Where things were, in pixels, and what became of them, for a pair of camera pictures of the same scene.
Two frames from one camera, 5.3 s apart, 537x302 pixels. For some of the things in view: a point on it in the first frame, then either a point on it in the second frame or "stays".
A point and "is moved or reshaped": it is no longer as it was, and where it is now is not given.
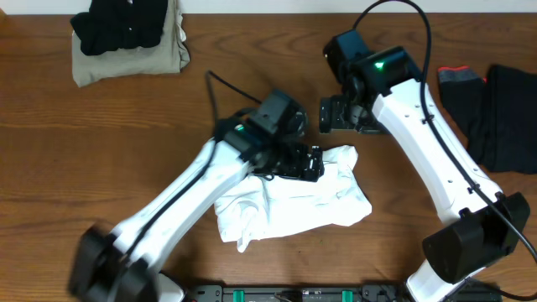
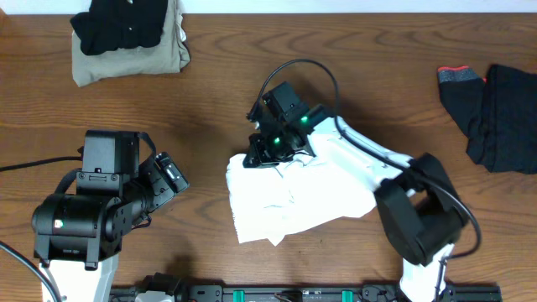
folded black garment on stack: (118, 24) stays
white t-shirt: (260, 205) is moved or reshaped
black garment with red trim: (465, 93) stays
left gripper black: (312, 164) -> (155, 181)
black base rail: (358, 293) stays
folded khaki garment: (169, 56) stays
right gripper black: (333, 116) -> (261, 157)
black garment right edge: (511, 136) stays
